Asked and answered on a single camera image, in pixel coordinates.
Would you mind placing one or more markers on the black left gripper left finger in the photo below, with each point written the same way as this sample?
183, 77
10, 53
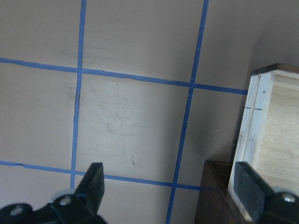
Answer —
91, 188

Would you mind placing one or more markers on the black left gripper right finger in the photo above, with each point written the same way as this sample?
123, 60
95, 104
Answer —
252, 191

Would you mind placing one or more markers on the light wooden drawer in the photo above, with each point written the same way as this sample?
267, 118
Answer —
268, 130

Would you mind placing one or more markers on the dark wooden cabinet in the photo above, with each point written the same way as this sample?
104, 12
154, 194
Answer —
215, 193

